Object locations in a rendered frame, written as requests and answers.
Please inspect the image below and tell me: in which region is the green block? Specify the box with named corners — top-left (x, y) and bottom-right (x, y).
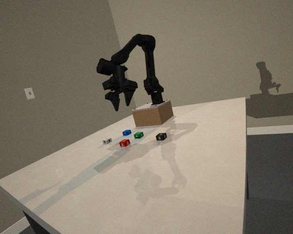
top-left (134, 132), bottom-right (144, 138)

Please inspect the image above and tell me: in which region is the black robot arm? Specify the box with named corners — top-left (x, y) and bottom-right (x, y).
top-left (97, 34), bottom-right (165, 105)

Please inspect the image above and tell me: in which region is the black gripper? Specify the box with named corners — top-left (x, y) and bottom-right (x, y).
top-left (105, 74), bottom-right (138, 111)

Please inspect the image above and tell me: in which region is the red block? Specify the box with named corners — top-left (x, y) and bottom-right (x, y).
top-left (119, 140), bottom-right (130, 147)

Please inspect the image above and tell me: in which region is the blue digit block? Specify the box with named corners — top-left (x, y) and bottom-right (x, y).
top-left (122, 130), bottom-right (131, 135)

